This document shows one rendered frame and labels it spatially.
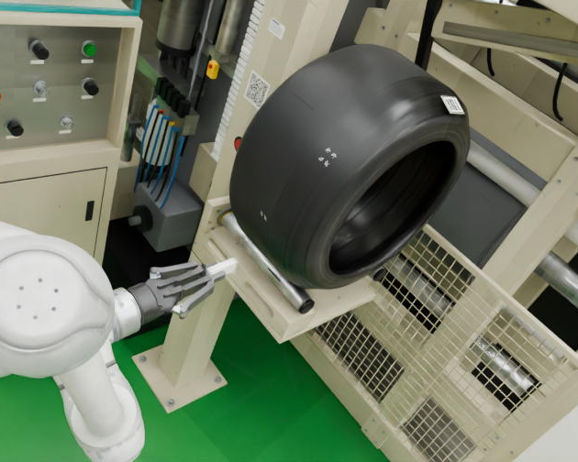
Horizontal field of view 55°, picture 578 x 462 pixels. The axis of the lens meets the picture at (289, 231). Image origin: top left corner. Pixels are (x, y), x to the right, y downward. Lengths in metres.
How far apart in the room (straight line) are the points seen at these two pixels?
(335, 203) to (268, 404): 1.33
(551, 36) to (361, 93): 0.49
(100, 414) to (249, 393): 1.42
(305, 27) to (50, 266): 0.98
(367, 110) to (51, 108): 0.82
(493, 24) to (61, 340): 1.24
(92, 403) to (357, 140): 0.62
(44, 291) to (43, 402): 1.71
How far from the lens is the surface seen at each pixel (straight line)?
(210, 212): 1.42
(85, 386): 0.79
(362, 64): 1.15
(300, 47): 1.31
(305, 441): 2.21
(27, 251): 0.42
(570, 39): 1.38
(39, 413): 2.09
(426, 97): 1.12
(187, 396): 2.16
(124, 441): 1.02
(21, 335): 0.41
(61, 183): 1.61
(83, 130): 1.60
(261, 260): 1.36
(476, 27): 1.47
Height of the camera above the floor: 1.80
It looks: 37 degrees down
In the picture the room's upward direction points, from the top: 23 degrees clockwise
